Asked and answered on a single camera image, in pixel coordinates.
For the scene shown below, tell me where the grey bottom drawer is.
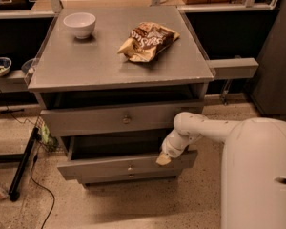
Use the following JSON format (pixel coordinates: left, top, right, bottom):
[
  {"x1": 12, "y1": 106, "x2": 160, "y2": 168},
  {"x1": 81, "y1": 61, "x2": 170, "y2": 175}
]
[{"x1": 78, "y1": 169, "x2": 182, "y2": 185}]

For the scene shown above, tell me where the grey top drawer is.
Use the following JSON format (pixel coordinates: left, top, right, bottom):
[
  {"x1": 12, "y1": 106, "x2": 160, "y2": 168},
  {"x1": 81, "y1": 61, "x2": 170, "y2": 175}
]
[{"x1": 41, "y1": 100, "x2": 204, "y2": 136}]

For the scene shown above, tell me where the grey left shelf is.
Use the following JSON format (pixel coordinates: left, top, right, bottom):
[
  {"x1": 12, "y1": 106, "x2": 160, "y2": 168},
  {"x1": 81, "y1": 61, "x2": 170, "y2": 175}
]
[{"x1": 0, "y1": 70, "x2": 28, "y2": 94}]

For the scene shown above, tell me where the grey side shelf bar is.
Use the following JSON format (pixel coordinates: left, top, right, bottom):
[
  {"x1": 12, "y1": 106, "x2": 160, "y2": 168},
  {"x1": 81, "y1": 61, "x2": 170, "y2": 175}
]
[{"x1": 207, "y1": 58, "x2": 258, "y2": 80}]

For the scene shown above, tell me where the brown chip bag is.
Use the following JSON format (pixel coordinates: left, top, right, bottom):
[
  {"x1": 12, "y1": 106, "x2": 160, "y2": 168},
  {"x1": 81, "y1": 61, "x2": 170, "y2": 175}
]
[{"x1": 118, "y1": 22, "x2": 180, "y2": 62}]

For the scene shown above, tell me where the grey drawer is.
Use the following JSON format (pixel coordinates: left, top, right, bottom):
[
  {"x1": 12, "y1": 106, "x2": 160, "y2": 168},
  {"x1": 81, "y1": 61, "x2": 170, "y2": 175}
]
[
  {"x1": 41, "y1": 100, "x2": 204, "y2": 136},
  {"x1": 57, "y1": 133, "x2": 197, "y2": 181},
  {"x1": 78, "y1": 169, "x2": 182, "y2": 185}
]

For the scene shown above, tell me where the white ceramic bowl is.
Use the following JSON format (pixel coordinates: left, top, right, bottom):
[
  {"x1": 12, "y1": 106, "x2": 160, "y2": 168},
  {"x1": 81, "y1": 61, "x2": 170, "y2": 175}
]
[{"x1": 63, "y1": 12, "x2": 96, "y2": 39}]

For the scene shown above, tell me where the wire basket with green item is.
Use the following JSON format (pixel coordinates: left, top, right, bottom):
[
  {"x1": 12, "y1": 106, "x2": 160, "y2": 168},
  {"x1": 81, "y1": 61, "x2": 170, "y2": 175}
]
[{"x1": 36, "y1": 116, "x2": 59, "y2": 153}]

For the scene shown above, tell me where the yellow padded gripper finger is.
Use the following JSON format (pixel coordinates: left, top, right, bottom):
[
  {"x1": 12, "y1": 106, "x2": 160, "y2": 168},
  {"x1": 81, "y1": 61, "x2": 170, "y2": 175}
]
[{"x1": 156, "y1": 152, "x2": 172, "y2": 166}]

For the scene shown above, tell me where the black floor cable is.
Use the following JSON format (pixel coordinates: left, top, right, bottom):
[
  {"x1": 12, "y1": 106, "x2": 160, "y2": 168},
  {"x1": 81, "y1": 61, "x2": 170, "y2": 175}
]
[{"x1": 0, "y1": 79, "x2": 56, "y2": 229}]

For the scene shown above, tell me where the black metal table leg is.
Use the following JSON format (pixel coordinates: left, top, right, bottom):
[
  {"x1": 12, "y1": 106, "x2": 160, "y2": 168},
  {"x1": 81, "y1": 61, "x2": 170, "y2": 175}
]
[{"x1": 9, "y1": 127, "x2": 38, "y2": 202}]

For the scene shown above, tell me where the grey drawer cabinet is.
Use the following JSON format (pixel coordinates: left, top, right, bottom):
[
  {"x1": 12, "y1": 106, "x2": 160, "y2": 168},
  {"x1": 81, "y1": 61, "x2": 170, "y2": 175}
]
[{"x1": 27, "y1": 5, "x2": 215, "y2": 188}]

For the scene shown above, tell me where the clear plastic cup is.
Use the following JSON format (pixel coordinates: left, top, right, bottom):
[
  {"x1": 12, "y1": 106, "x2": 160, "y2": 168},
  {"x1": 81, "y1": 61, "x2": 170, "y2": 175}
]
[{"x1": 21, "y1": 58, "x2": 39, "y2": 74}]

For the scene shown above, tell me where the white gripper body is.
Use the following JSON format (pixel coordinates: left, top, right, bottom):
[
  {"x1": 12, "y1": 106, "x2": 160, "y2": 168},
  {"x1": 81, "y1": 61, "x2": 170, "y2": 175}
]
[{"x1": 161, "y1": 136, "x2": 188, "y2": 158}]

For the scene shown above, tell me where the blue patterned bowl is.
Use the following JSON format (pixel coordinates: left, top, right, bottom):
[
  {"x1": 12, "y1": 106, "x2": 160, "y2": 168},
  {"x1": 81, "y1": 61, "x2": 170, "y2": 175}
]
[{"x1": 0, "y1": 57, "x2": 11, "y2": 77}]

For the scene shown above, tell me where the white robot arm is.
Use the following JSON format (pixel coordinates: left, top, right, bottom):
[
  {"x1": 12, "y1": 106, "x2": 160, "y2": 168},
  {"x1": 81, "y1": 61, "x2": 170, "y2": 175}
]
[{"x1": 156, "y1": 112, "x2": 286, "y2": 229}]

